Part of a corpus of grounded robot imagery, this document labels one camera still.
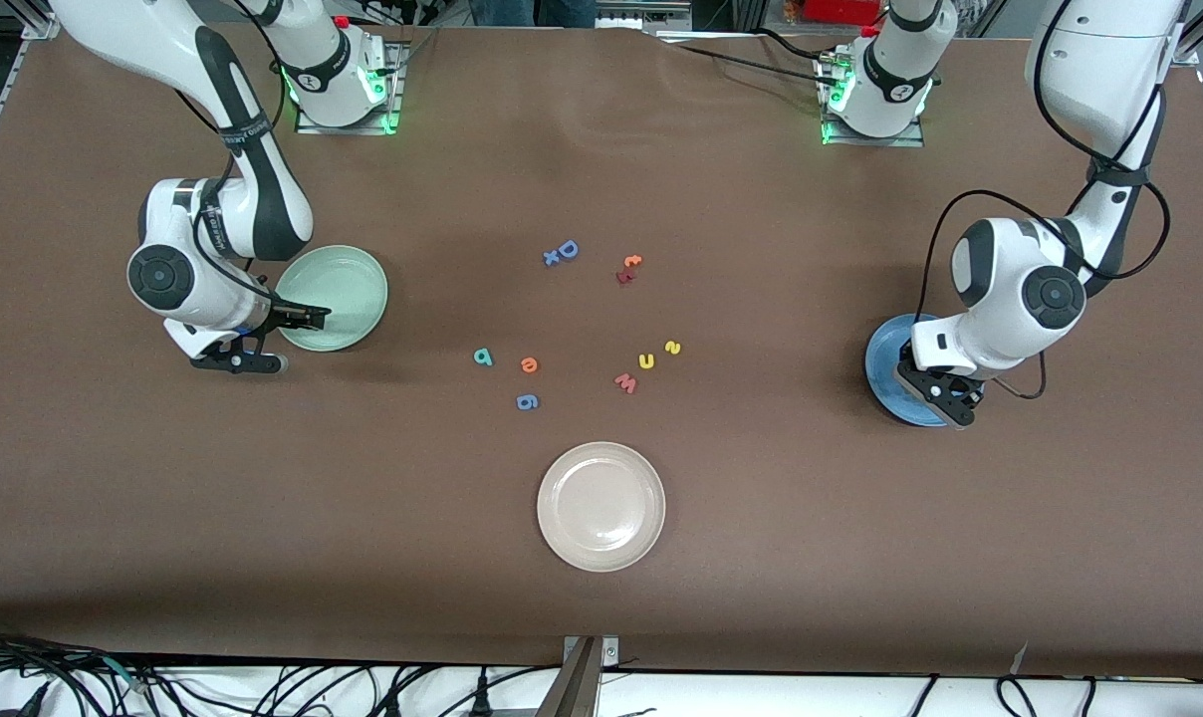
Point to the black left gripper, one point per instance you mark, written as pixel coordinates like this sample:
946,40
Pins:
928,383

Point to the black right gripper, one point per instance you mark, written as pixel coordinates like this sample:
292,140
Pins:
281,317

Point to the teal foam letter a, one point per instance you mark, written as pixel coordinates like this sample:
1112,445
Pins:
488,360

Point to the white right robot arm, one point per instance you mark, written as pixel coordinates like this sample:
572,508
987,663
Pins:
203,299

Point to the blue plate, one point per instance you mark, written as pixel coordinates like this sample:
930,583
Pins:
880,368

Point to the pale green plate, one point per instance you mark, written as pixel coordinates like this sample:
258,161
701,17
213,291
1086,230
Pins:
348,289

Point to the blue foam digit 6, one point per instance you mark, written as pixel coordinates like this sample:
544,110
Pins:
522,401

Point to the blue foam letter D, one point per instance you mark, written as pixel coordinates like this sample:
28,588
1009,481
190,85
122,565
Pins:
575,249

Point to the pink foam letter w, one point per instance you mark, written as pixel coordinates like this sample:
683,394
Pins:
625,383

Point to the pale tape scrap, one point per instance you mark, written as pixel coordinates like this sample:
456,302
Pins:
1019,659

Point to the beige plate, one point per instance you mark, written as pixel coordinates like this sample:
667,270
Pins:
601,507

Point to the red box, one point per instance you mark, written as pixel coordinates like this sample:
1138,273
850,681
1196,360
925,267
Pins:
841,10

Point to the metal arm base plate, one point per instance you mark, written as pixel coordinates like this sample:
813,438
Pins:
880,141
396,95

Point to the aluminium corner bracket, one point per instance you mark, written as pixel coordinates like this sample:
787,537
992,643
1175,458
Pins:
1193,55
36,20

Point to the aluminium post with bracket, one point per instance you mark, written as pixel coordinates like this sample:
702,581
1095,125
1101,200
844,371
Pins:
577,687

